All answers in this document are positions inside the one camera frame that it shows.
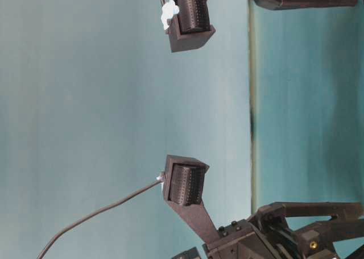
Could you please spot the black wrist camera lower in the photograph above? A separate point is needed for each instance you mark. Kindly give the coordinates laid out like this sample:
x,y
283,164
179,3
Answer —
x,y
182,191

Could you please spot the black gripper lower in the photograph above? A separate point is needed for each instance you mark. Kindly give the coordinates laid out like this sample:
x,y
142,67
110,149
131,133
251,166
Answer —
x,y
242,239

